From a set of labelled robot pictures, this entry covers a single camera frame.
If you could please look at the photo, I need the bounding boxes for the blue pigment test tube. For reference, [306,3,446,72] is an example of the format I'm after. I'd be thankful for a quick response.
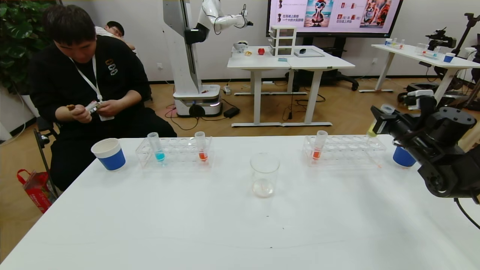
[147,132,166,163]

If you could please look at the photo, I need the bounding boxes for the green leafy plant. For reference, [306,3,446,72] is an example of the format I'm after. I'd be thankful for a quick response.
[0,0,57,94]

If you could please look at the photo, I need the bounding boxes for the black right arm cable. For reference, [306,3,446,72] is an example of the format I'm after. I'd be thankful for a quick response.
[454,198,480,230]

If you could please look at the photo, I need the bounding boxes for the black tripod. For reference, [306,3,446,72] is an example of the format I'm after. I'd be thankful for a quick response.
[456,13,480,72]

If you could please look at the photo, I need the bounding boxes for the white wheeled robot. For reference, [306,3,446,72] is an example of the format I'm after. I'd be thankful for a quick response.
[162,0,254,117]

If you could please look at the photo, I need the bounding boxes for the person in white shirt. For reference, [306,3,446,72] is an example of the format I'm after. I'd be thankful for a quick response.
[94,21,136,51]

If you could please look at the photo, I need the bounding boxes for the white plant pot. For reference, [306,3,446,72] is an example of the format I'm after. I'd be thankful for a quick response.
[21,94,41,119]

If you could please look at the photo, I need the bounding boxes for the person in black sweater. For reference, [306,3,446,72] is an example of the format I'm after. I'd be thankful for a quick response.
[28,4,177,192]

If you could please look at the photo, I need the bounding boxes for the black camera rig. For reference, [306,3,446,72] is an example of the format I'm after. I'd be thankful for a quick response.
[426,27,457,49]

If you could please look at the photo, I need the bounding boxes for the black display stand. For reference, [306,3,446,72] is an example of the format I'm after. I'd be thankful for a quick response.
[287,36,359,92]

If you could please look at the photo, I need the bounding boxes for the white standing desk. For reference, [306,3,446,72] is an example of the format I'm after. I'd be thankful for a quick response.
[287,46,356,127]
[227,46,297,128]

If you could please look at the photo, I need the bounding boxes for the grey flat tablet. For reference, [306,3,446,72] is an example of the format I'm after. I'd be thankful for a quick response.
[294,48,325,58]

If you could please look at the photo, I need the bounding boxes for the red shopping bag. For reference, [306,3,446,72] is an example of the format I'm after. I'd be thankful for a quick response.
[16,169,57,213]

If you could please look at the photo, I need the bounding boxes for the large wall display screen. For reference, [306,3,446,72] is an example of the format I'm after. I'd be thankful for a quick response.
[266,0,404,38]

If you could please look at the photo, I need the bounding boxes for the long white desk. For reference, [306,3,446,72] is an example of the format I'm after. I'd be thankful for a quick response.
[359,44,480,104]

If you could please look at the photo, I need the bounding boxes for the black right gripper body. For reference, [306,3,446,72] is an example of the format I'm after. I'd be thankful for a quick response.
[372,114,414,140]

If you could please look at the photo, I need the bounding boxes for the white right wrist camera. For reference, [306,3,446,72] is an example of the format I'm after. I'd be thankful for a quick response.
[406,90,435,111]

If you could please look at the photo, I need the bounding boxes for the red pigment test tube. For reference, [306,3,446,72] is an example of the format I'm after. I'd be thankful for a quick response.
[194,131,209,162]
[311,130,329,162]

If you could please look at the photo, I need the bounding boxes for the white drawer organizer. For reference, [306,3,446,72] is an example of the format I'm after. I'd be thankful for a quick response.
[269,25,297,57]

